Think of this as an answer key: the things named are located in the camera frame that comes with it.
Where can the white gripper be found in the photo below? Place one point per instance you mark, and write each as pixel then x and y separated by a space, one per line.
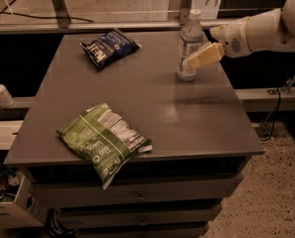
pixel 231 39

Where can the clear plastic water bottle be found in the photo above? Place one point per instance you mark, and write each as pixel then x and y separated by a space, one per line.
pixel 191 39

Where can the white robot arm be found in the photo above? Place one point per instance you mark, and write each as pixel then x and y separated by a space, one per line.
pixel 269 31

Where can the white pump dispenser bottle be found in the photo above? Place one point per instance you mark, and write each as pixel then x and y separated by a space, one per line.
pixel 6 99

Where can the blue chip bag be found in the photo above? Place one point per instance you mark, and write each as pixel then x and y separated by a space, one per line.
pixel 108 48

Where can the green chip bag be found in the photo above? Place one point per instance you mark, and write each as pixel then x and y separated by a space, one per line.
pixel 102 137

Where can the cardboard box with items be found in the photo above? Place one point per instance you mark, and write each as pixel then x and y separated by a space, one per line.
pixel 21 209

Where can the metal frame rail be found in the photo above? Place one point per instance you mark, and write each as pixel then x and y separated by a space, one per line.
pixel 92 16

